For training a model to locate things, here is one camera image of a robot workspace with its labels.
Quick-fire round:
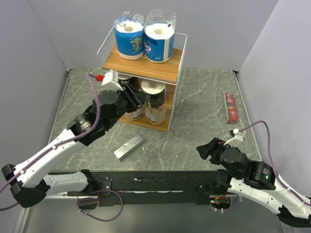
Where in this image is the black paper towel roll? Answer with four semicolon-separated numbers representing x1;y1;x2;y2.
141;80;166;108
118;75;139;94

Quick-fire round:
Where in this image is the white wire wooden shelf rack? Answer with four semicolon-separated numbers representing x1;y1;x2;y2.
97;28;188;132

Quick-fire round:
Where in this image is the brown paper roll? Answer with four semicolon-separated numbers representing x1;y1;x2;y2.
124;108;142;121
145;107;167;125

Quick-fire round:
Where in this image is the silver toothpaste box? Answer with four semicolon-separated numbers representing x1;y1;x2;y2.
114;133;145;161

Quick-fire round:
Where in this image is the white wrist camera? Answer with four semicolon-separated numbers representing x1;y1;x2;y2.
224;129;243;147
95;69;123;91

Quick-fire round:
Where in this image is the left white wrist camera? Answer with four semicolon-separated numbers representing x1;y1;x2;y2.
95;69;123;91

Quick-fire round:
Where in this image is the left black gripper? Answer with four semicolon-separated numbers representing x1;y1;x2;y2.
106;82;149;129

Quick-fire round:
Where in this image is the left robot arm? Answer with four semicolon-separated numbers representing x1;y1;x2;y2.
2;85;147;208

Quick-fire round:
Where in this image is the red toothpaste box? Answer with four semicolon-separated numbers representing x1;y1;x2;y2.
225;93;239;124

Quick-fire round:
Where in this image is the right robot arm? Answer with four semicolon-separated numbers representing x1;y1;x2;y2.
196;136;311;228

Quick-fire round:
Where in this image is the blue paper towel roll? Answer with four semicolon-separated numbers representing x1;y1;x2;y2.
113;12;144;60
144;9;177;63

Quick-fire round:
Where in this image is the brown paper roll front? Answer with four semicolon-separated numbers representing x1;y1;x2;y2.
124;108;142;121

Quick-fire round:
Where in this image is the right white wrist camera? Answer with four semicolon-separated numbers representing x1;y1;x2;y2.
224;129;243;147

